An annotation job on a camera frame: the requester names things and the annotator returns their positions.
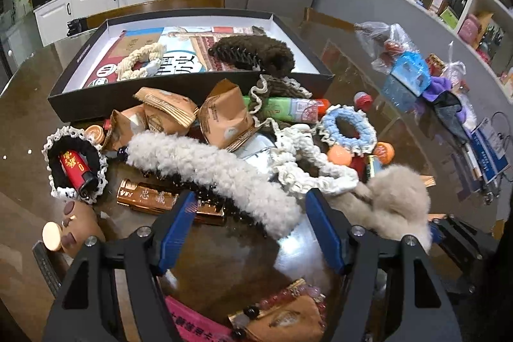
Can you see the pink pouch on shelf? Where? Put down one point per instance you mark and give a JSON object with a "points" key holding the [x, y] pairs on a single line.
{"points": [[469, 27]]}

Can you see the small clear plastic bag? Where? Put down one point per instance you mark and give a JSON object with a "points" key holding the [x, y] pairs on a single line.
{"points": [[455, 65]]}

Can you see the brown fuzzy hair claw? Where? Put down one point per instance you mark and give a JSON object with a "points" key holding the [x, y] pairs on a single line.
{"points": [[260, 51]]}

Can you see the cream braided scrunchie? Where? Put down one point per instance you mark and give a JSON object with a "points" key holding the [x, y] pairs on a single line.
{"points": [[138, 59]]}

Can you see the wide wooden chair back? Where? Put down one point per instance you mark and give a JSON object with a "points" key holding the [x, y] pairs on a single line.
{"points": [[160, 3]]}

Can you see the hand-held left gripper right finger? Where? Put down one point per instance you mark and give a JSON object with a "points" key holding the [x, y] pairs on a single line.
{"points": [[324, 230]]}

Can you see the pink packet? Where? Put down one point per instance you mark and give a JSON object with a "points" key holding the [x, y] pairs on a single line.
{"points": [[188, 322]]}

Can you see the white braided lace scrunchie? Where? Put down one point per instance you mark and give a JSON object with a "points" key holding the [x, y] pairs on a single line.
{"points": [[304, 157]]}

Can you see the black scrunchie with white lace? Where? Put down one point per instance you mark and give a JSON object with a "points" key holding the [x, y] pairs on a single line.
{"points": [[54, 149]]}

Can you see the round orange tin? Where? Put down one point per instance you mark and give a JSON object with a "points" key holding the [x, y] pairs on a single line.
{"points": [[95, 133]]}

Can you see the brown cloth pouch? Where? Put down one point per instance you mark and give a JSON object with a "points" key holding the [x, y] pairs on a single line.
{"points": [[284, 322]]}

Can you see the dark grey cloth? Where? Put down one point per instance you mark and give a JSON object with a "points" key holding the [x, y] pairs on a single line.
{"points": [[451, 109]]}

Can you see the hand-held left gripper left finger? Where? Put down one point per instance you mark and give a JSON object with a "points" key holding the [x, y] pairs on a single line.
{"points": [[176, 230]]}

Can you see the blue crochet scrunchie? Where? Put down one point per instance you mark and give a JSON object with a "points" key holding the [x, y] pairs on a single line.
{"points": [[364, 129]]}

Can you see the brown snack packet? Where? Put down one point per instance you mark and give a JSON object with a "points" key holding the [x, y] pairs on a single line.
{"points": [[224, 117], [168, 109], [122, 129]]}

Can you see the red lighter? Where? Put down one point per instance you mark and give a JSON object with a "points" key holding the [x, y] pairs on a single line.
{"points": [[76, 167]]}

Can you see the brown scrunchie with cream lace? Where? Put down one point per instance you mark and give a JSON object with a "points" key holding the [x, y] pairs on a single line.
{"points": [[280, 87]]}

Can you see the black box with white interior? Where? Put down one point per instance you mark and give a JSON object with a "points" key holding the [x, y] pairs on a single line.
{"points": [[80, 69]]}

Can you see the small orange jar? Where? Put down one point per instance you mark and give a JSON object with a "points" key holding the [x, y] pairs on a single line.
{"points": [[385, 151]]}

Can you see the blue plastic basket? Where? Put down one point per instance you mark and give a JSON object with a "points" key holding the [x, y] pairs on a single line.
{"points": [[407, 77]]}

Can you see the brown cartoon figurine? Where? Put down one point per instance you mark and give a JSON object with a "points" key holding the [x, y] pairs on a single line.
{"points": [[82, 221]]}

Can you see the green tube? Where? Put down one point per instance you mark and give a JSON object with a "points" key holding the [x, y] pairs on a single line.
{"points": [[288, 109]]}

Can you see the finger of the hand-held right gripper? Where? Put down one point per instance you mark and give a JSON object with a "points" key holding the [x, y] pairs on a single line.
{"points": [[457, 240]]}

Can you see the narrow wooden chair back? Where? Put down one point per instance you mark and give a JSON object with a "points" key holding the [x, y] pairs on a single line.
{"points": [[328, 19]]}

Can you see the brown glossy desktop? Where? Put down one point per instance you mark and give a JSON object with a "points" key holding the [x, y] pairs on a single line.
{"points": [[24, 125]]}

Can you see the white wall shelf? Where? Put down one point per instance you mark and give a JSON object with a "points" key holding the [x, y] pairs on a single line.
{"points": [[421, 17]]}

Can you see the printed paper sheet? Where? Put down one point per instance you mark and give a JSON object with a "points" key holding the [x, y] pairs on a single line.
{"points": [[188, 45]]}

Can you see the white fuzzy hair claw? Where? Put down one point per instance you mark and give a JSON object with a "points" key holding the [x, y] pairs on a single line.
{"points": [[224, 173]]}

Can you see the dark bag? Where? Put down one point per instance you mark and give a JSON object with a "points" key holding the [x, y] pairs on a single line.
{"points": [[76, 26]]}

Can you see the silver foil pouch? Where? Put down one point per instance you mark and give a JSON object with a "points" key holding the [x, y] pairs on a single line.
{"points": [[256, 149]]}

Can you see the brown pouch with beads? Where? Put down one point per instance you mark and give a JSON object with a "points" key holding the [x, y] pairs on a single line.
{"points": [[272, 302]]}

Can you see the copper foil packet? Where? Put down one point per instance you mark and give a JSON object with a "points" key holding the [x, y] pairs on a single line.
{"points": [[152, 199]]}

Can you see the beige fluffy hair clip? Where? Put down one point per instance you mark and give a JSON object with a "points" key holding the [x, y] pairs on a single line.
{"points": [[392, 197]]}

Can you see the purple cloth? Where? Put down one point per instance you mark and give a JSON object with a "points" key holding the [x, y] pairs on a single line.
{"points": [[439, 83]]}

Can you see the blue booklet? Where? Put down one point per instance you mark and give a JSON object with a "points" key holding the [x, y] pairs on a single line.
{"points": [[487, 153]]}

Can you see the orange ball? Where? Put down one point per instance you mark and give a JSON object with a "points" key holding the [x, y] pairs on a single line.
{"points": [[340, 155]]}

